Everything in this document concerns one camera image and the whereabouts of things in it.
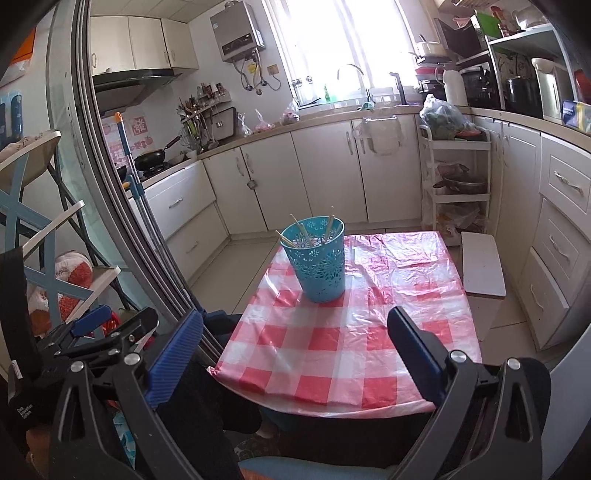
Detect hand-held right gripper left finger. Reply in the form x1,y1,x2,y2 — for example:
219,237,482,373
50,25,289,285
48,310,205,480

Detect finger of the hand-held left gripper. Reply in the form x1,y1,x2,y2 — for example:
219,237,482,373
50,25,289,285
36,305,112,354
53,307,160,370

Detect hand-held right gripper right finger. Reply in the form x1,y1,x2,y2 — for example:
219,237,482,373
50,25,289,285
387,305,548,480

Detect teal perforated plastic basket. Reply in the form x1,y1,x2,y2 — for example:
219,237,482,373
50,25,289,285
280,217,346,304

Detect red and white plush toy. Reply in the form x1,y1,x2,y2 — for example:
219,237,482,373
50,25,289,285
25,251,93,335

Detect person's left leg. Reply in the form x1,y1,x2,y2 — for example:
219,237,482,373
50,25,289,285
178,357,266,480

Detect red checkered plastic tablecloth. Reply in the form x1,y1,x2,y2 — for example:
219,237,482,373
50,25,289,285
206,231,483,414

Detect white flat board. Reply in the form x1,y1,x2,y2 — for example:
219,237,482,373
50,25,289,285
462,232,507,298

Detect black frying pan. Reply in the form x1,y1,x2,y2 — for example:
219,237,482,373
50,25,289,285
134,135,182,169

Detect white rolling cart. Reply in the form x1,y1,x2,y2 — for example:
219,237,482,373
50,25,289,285
419,124,492,236

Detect mop with orange tip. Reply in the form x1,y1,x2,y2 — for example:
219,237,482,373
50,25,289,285
115,112,206,352

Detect blue and beige shelf rack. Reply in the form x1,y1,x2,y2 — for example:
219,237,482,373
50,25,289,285
0,129,122,342

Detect metal pan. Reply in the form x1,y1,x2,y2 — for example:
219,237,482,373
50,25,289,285
434,166,488,195

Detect white drawer cabinet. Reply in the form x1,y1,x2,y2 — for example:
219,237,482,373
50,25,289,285
473,111,591,349

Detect white base kitchen cabinets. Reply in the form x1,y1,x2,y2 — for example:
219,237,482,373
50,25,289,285
134,113,423,282

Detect white hanging door bin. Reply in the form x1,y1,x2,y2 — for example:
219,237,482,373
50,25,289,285
353,116,400,156

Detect plastic bag of vegetables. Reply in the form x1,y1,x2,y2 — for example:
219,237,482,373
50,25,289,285
419,95,476,139

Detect range hood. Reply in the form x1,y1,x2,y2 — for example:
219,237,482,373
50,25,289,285
92,68,174,109

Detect black faucet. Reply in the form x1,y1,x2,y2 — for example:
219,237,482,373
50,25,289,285
389,72,407,104

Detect curved steel faucet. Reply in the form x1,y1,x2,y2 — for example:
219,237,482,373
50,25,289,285
336,64,374,104

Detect white thermos jug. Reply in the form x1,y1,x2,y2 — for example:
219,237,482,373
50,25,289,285
442,69,469,108

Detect black countertop appliance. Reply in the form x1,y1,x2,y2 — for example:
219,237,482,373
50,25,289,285
462,67,497,109

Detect black pot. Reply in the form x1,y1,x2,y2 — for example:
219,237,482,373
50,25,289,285
503,76,543,116

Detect blue box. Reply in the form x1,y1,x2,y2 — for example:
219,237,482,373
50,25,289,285
561,99,591,129

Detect white boxy kitchen appliance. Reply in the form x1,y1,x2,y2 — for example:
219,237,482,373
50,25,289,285
531,58,575,123

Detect black microwave oven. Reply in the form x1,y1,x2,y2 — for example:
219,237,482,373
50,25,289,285
436,18,488,58

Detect bright kitchen window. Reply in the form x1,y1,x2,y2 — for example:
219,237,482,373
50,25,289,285
263,0,444,104

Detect white countertop shelf rack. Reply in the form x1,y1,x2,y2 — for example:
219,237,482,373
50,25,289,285
487,21,583,116

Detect grey sliding door frame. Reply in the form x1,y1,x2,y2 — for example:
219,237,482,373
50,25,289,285
48,0,222,365

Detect wall utensil rack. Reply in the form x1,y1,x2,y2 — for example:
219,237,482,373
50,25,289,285
178,83,234,148

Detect white wall cabinet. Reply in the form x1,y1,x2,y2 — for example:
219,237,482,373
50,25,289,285
90,16,199,77

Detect silver wall water heater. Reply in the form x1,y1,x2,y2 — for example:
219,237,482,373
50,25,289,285
210,0,266,63

